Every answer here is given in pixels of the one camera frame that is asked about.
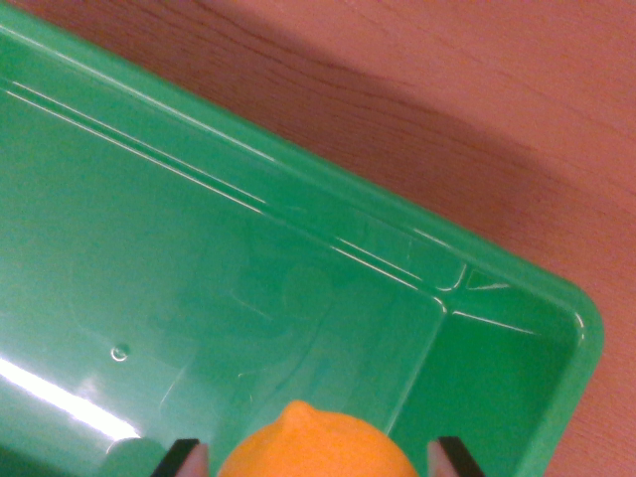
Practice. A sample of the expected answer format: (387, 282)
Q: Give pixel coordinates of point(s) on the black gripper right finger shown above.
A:
(454, 459)

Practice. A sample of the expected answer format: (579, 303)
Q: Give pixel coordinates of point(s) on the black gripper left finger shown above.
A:
(181, 459)

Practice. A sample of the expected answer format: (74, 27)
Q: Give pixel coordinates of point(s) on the yellow lemon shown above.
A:
(318, 447)

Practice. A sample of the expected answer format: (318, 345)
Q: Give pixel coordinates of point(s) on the green plastic bin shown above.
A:
(248, 273)

